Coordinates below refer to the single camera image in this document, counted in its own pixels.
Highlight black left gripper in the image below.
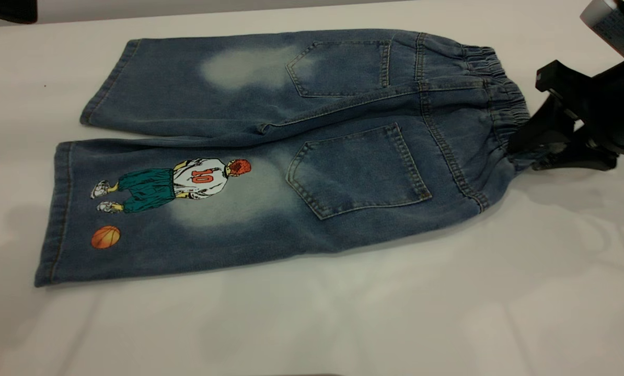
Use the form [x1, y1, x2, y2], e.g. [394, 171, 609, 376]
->
[0, 0, 39, 48]

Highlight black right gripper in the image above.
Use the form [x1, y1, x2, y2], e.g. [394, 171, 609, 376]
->
[506, 52, 624, 173]

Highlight blue denim printed pants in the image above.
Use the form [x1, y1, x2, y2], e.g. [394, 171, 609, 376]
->
[34, 29, 559, 288]

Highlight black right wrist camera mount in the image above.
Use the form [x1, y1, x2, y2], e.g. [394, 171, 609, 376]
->
[535, 60, 600, 122]

